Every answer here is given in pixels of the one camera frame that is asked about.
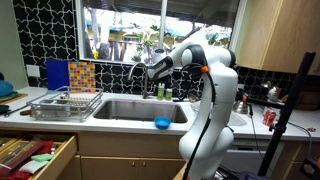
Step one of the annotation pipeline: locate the brushed steel faucet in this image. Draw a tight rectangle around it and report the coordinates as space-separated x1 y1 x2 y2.
127 62 155 100

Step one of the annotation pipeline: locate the blue plastic bowl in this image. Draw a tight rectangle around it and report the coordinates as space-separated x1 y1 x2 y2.
153 116 172 130

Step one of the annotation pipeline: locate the stainless steel sink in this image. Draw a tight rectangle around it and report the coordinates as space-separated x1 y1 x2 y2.
92 98 189 125

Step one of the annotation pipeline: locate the kitchen window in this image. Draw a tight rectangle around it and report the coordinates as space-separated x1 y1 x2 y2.
74 0 248 66

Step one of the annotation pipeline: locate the open wooden drawer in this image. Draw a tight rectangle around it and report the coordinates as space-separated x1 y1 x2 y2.
0 131 79 180

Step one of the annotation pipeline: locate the tall green soap bottle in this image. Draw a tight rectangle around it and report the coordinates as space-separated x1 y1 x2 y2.
156 82 166 101

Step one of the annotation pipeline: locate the wooden lower cabinet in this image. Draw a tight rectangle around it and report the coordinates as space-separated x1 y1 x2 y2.
57 131 188 180

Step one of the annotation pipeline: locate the wooden cabinet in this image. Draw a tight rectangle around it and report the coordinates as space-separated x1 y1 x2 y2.
234 0 320 76
57 131 188 180

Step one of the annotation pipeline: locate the colourful checkered board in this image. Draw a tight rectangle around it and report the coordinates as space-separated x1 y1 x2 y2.
67 60 97 94

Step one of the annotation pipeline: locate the silver kettle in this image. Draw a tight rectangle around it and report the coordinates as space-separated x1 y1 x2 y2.
232 97 250 115

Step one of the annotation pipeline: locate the metal dish rack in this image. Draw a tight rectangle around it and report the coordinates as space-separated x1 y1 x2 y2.
27 85 104 123

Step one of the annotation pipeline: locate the blue cutting board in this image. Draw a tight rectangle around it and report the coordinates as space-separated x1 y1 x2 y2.
45 58 71 92

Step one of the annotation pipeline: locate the white dishwasher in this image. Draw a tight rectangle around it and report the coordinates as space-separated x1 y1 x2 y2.
219 138 278 175

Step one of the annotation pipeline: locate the red soda can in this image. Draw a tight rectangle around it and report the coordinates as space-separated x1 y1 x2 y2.
262 108 278 127

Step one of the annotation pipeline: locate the cat figurine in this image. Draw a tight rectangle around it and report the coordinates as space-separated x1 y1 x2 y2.
265 81 282 103

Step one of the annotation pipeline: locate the black tripod pole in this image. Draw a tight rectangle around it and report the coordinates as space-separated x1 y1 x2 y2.
257 51 317 178

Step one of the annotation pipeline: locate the wooden upper cabinet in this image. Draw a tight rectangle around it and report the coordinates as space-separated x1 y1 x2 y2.
234 0 320 76

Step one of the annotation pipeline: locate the green cloth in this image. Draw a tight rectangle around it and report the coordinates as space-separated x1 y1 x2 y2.
30 153 55 164

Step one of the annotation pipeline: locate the wooden cutting board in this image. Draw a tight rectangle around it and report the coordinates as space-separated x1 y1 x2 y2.
0 92 29 105

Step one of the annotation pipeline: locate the brown wooden box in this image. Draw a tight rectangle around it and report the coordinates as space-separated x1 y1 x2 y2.
294 83 320 112

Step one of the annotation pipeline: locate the white cloth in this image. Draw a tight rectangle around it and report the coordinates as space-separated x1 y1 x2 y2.
18 159 50 175

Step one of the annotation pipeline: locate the red cloth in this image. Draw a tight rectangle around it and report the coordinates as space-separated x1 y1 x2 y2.
0 139 55 180

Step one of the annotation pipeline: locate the teal kettle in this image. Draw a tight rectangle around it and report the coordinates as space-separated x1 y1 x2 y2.
0 72 15 100

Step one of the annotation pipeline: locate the black pan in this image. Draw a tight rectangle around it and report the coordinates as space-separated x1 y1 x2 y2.
0 103 30 118

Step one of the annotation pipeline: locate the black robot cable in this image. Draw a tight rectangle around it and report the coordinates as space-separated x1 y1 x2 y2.
181 64 218 180

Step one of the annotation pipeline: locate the white light switch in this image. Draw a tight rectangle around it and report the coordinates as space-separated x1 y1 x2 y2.
25 64 41 79

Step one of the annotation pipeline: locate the thin grey cable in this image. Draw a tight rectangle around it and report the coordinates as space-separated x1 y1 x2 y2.
285 121 315 158

